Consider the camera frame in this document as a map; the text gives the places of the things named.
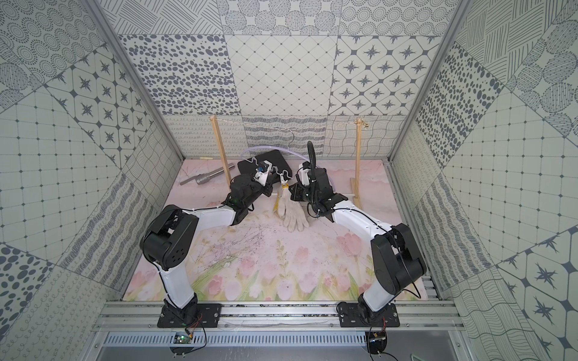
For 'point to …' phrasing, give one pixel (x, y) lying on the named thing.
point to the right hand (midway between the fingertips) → (291, 189)
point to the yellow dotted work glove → (276, 205)
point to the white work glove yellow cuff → (293, 212)
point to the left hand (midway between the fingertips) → (281, 173)
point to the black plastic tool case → (278, 168)
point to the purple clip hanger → (272, 168)
